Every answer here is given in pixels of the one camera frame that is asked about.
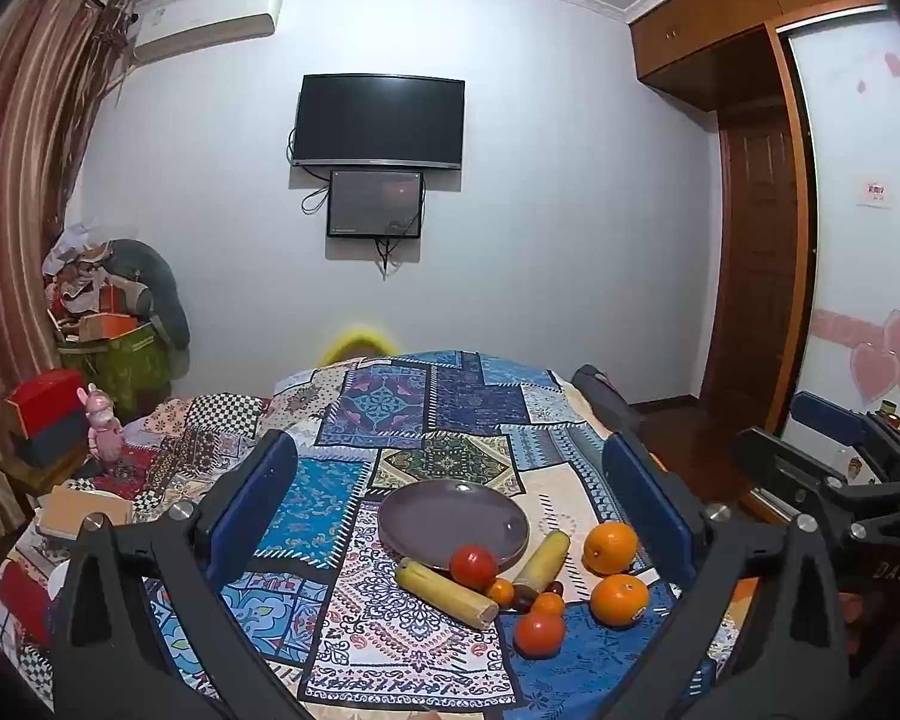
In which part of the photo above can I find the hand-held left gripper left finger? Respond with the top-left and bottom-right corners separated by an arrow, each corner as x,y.
51,431 -> 323,720

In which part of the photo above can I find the dark bag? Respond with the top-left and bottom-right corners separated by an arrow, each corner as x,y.
572,365 -> 646,436

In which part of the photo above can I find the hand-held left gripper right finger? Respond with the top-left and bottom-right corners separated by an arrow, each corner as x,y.
602,431 -> 850,720

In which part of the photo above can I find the grey round plate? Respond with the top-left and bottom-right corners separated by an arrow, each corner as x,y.
377,481 -> 530,572

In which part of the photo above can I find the yellow round object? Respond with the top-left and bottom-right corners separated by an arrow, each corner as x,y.
324,326 -> 395,365

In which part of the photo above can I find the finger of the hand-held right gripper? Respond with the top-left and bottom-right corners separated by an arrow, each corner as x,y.
731,427 -> 867,541
790,391 -> 900,466

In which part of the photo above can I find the red tomato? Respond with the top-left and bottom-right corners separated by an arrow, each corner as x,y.
450,544 -> 499,590
514,610 -> 567,659

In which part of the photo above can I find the striped brown curtain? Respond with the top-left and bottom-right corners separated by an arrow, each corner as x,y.
0,0 -> 132,533

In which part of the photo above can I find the brown cardboard box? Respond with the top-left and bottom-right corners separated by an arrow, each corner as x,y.
37,484 -> 134,541

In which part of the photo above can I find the small black wall monitor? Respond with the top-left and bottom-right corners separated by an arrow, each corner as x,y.
327,169 -> 425,239

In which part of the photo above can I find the patchwork printed blanket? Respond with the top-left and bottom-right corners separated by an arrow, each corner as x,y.
0,349 -> 728,720

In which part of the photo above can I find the wooden door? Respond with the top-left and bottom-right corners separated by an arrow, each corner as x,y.
701,109 -> 802,410

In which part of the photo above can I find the wooden overhead cabinet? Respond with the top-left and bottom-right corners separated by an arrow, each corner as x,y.
630,0 -> 900,113

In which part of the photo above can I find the large orange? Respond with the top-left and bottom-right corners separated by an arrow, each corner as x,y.
589,574 -> 650,629
583,521 -> 639,577

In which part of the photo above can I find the grey cushion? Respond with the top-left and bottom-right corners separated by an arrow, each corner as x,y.
109,238 -> 192,350

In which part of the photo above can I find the white air conditioner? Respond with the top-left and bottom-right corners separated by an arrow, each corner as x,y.
131,0 -> 284,65

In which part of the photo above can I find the pile of clutter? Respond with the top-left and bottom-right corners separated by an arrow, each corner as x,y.
43,221 -> 158,346

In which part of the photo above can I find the black wall television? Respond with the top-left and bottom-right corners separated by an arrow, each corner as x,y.
292,74 -> 466,170

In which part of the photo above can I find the pink plush toy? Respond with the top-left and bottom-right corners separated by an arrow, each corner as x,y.
82,384 -> 126,462

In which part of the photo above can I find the black television cable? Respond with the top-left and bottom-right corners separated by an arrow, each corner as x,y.
302,165 -> 332,215

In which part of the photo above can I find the yellow corn cob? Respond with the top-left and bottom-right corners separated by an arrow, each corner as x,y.
513,530 -> 572,601
394,558 -> 500,631

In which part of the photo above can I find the red box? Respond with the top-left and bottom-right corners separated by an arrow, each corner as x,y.
6,369 -> 91,436

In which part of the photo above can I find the white wardrobe door with hearts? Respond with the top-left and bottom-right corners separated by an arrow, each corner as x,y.
784,7 -> 900,466

